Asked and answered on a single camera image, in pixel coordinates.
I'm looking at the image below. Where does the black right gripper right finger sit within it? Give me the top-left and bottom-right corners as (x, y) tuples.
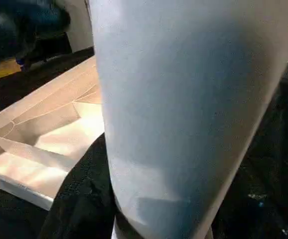
(210, 159), (288, 239)

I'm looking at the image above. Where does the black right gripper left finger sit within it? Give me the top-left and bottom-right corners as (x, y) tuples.
(37, 132), (119, 239)

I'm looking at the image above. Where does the white table top frame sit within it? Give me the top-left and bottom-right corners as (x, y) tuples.
(0, 56), (106, 212)

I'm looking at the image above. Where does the white plastic table leg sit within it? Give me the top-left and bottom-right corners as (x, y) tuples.
(84, 0), (288, 239)

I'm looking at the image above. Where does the black work mat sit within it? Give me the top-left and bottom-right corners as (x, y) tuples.
(0, 45), (288, 239)

